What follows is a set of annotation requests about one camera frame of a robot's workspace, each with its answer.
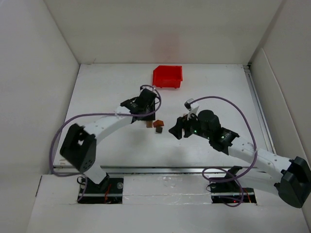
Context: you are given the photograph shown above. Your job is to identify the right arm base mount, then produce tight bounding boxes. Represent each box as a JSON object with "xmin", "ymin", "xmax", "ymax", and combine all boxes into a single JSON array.
[{"xmin": 206, "ymin": 181, "xmax": 257, "ymax": 206}]

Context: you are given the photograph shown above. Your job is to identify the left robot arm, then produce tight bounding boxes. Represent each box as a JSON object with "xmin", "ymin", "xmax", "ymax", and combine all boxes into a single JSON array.
[{"xmin": 60, "ymin": 85, "xmax": 161, "ymax": 191}]

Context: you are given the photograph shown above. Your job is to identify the aluminium rail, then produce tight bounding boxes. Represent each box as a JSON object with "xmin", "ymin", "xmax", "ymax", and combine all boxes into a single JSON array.
[
  {"xmin": 51, "ymin": 166, "xmax": 268, "ymax": 174},
  {"xmin": 243, "ymin": 66, "xmax": 275, "ymax": 153}
]

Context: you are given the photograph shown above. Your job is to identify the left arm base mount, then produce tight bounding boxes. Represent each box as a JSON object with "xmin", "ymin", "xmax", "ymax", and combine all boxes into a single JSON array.
[{"xmin": 76, "ymin": 176, "xmax": 124, "ymax": 204}]

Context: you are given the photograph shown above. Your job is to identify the aluminium front rail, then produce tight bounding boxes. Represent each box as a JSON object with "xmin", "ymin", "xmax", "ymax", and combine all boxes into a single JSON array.
[{"xmin": 51, "ymin": 166, "xmax": 268, "ymax": 174}]

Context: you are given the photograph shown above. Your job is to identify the tan short wood block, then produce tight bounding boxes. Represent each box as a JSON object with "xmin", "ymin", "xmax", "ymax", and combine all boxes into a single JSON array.
[{"xmin": 146, "ymin": 121, "xmax": 153, "ymax": 128}]

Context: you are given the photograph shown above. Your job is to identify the aluminium right rail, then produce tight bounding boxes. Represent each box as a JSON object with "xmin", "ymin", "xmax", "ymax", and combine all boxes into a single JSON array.
[{"xmin": 243, "ymin": 66, "xmax": 275, "ymax": 153}]

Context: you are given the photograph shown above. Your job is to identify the reddish brown house block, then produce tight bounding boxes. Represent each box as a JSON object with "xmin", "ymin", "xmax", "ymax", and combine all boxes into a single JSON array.
[{"xmin": 153, "ymin": 120, "xmax": 164, "ymax": 128}]

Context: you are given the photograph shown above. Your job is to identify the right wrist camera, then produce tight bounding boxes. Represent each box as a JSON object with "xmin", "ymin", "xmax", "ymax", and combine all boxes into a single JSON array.
[{"xmin": 184, "ymin": 99, "xmax": 199, "ymax": 120}]

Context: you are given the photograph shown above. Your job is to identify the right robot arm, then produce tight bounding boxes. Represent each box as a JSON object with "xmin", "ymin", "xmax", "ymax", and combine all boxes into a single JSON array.
[{"xmin": 169, "ymin": 110, "xmax": 311, "ymax": 208}]

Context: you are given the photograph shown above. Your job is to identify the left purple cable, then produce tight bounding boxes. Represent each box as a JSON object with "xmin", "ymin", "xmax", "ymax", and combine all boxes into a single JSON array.
[{"xmin": 50, "ymin": 84, "xmax": 162, "ymax": 203}]

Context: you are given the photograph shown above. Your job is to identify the red plastic bin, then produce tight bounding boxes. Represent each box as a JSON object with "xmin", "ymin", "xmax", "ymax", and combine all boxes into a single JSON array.
[{"xmin": 152, "ymin": 66, "xmax": 183, "ymax": 89}]

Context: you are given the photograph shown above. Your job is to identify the dark brown small block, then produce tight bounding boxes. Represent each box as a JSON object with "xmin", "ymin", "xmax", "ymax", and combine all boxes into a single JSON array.
[{"xmin": 155, "ymin": 127, "xmax": 163, "ymax": 133}]

